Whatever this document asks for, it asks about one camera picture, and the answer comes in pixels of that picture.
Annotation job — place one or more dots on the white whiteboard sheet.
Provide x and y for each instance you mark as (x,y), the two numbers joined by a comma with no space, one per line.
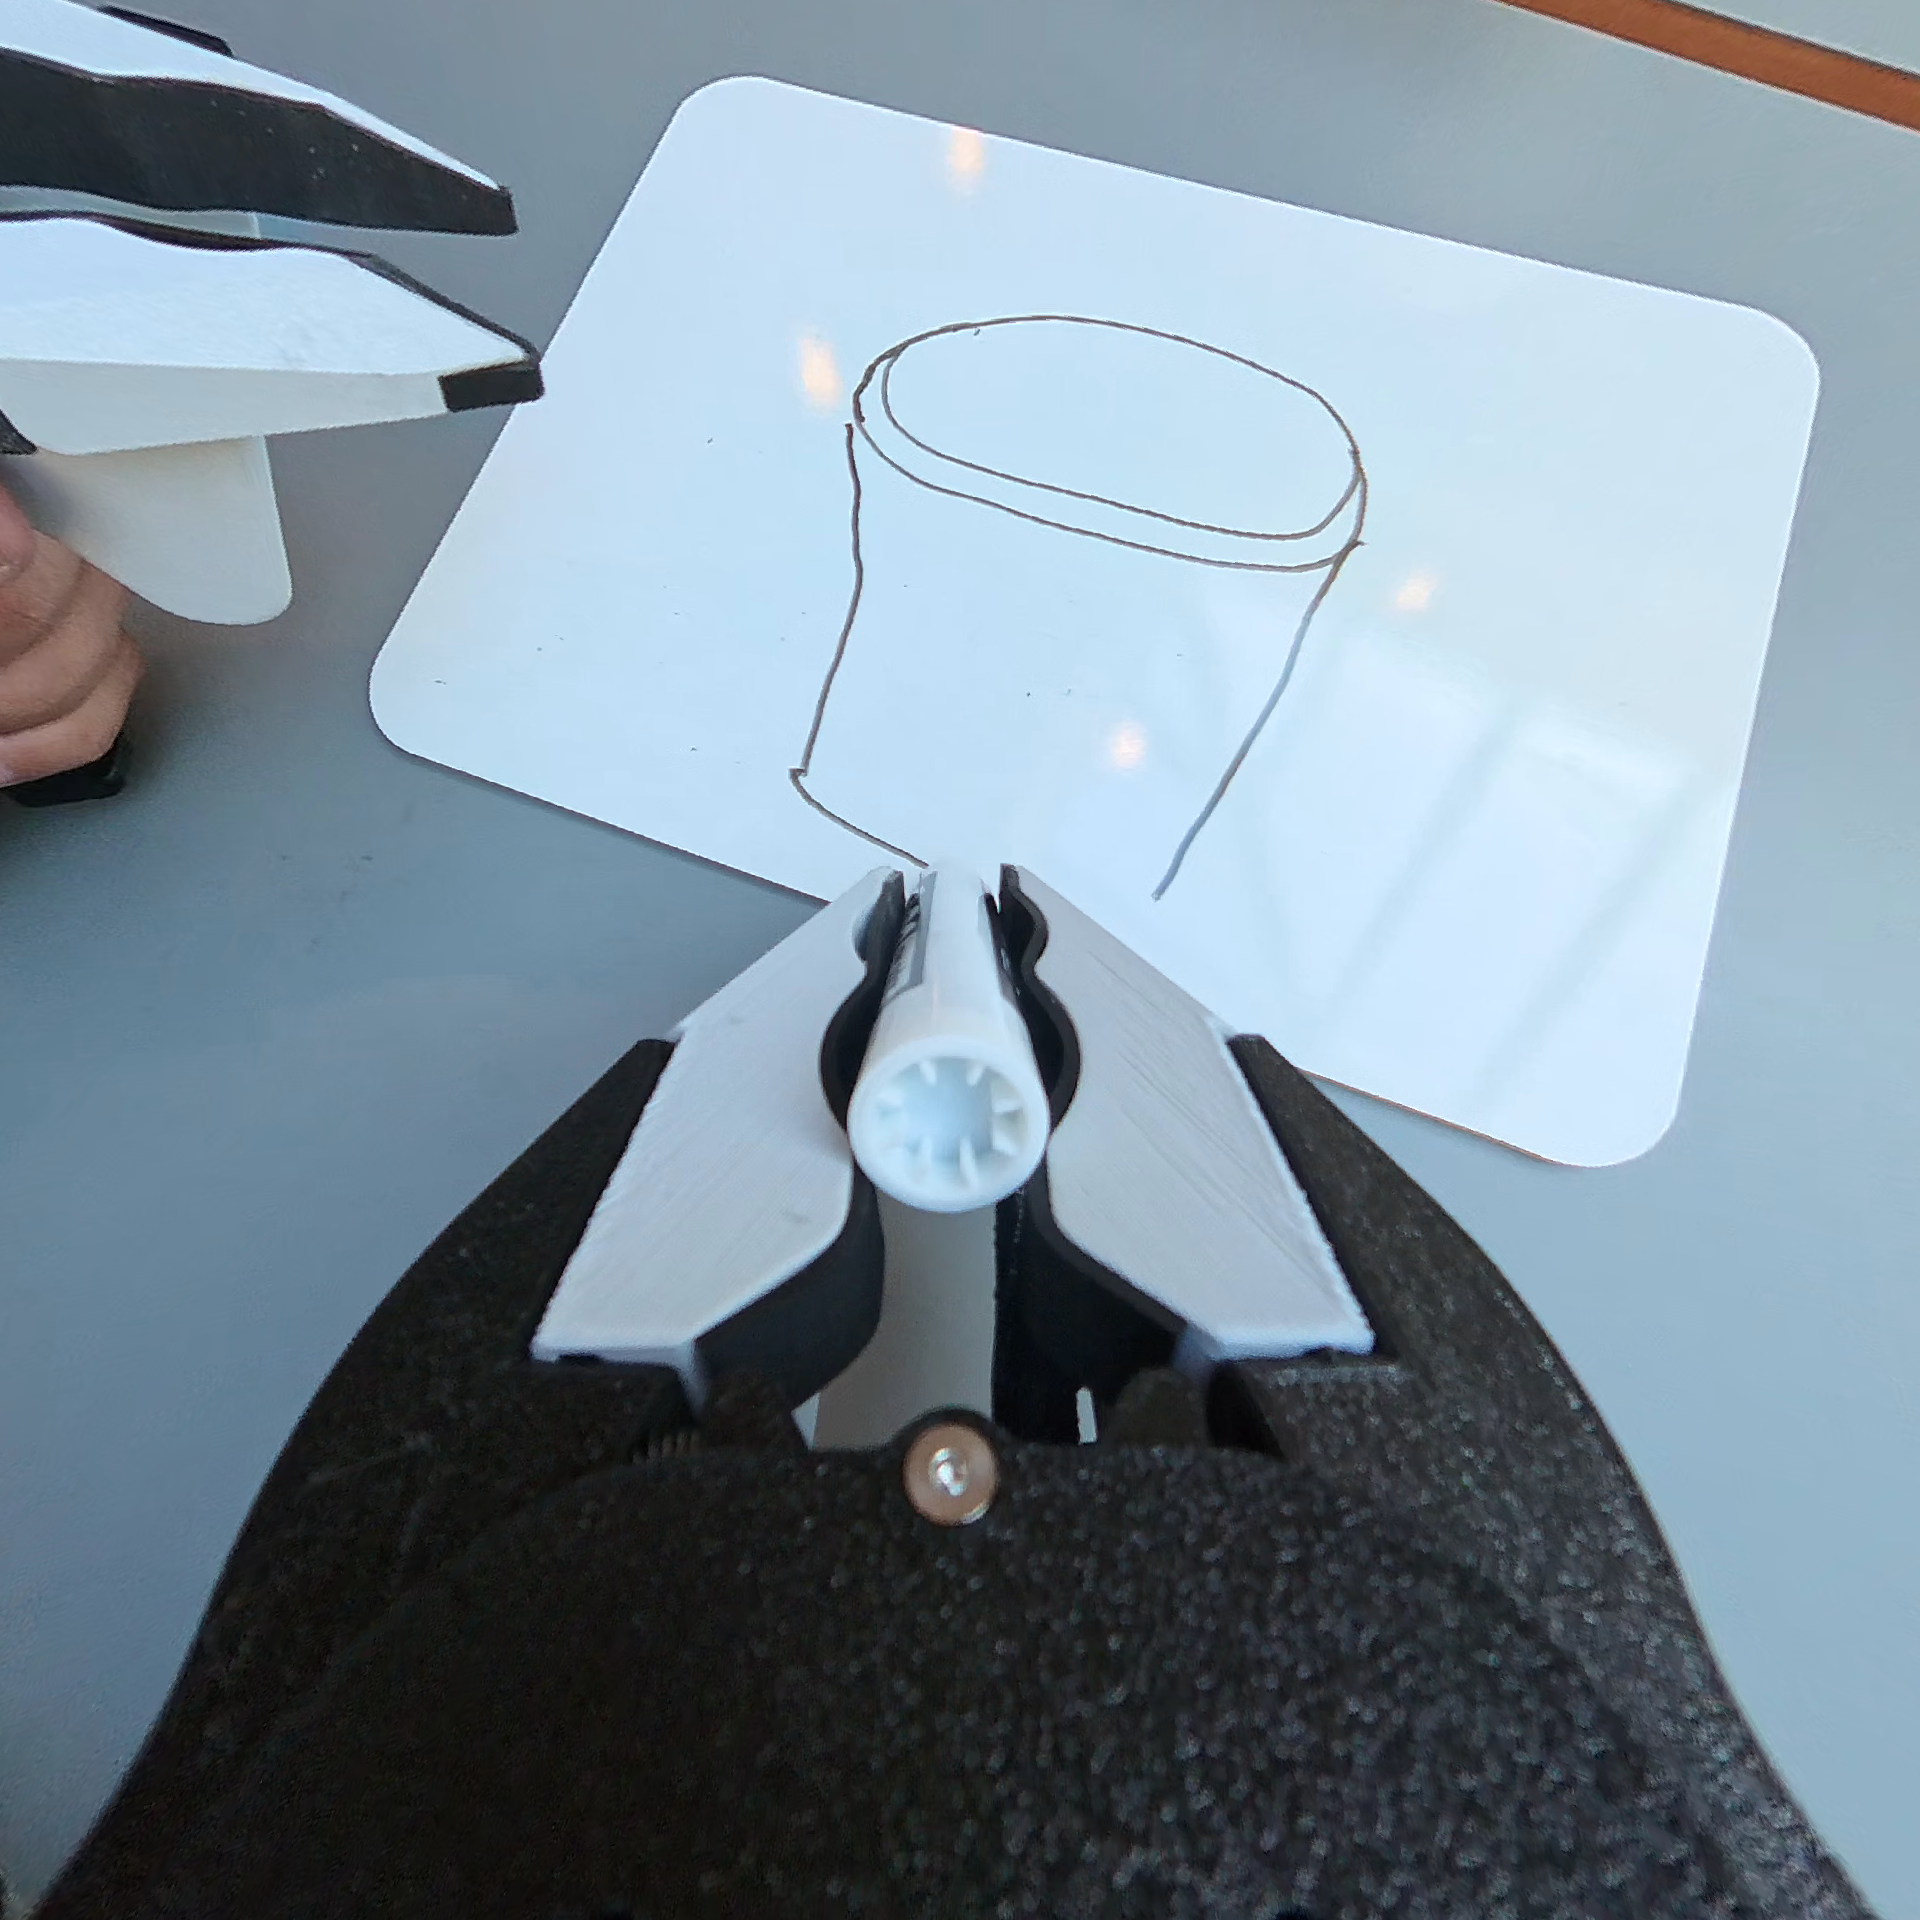
(1199,673)

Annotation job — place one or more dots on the person's left hand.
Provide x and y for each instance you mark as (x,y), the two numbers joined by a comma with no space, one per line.
(61,662)

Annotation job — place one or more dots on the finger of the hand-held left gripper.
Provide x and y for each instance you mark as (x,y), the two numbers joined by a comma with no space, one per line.
(182,330)
(182,118)

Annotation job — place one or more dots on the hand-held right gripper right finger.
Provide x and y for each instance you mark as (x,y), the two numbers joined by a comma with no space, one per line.
(1186,1199)

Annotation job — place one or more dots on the white dry-erase marker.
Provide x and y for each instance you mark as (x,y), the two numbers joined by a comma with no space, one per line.
(944,1136)

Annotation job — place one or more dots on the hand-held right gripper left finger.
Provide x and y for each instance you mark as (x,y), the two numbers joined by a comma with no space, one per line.
(706,1199)

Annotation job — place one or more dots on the grey desk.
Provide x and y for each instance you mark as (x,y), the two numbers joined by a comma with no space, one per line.
(303,975)

